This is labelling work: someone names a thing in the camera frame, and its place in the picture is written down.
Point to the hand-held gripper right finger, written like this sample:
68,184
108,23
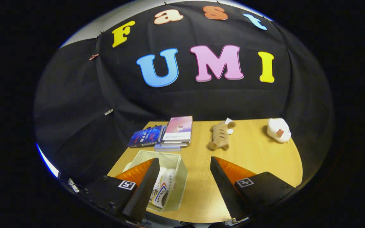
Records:
223,186

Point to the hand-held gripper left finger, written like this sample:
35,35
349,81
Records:
146,186

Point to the white canvas shoe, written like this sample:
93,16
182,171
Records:
167,190
160,177

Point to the green fabric storage box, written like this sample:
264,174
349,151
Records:
181,186

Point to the pale blue book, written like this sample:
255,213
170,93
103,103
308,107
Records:
166,147

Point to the dark blue book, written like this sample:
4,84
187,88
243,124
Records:
146,136

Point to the brown plush toy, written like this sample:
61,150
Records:
220,136

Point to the pink cover book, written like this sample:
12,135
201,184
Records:
178,128

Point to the white plush toy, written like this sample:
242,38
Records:
279,129

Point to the black backdrop cloth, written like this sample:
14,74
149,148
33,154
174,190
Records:
201,98

